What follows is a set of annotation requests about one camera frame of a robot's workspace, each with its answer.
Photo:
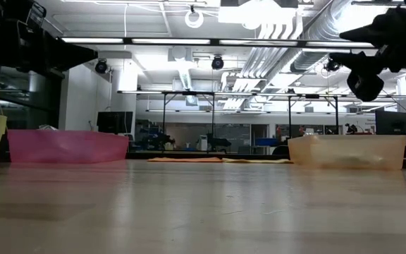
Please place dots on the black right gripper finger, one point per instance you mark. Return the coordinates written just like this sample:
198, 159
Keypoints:
365, 35
358, 61

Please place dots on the orange plastic bin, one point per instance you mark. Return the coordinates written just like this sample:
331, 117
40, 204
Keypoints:
347, 151

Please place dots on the black ceiling spotlight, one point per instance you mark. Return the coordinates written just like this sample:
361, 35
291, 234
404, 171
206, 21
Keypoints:
331, 67
217, 63
101, 66

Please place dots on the orange cloth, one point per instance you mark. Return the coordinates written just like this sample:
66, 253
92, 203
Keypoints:
185, 159

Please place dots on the black computer monitor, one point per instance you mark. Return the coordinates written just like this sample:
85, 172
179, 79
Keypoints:
393, 122
115, 122

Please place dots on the pink plastic bin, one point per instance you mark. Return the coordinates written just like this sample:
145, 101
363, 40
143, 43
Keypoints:
65, 146

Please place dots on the blue storage bin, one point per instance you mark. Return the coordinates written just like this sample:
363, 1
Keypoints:
264, 142

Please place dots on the yellow cloth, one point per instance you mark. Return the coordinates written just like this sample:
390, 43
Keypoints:
259, 161

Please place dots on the black metal rig frame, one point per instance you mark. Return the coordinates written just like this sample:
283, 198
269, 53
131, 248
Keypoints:
189, 93
312, 96

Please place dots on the long ceiling light bar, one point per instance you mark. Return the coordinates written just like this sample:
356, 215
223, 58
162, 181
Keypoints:
171, 41

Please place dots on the white plastic jug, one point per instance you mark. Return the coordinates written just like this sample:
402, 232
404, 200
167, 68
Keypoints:
203, 142

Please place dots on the background black robot arm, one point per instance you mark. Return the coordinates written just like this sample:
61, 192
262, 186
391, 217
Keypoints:
219, 141
159, 140

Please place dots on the ribbed silver air duct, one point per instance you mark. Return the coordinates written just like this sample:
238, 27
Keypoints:
308, 60

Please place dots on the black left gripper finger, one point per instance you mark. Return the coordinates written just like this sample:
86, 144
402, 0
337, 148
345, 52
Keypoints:
78, 56

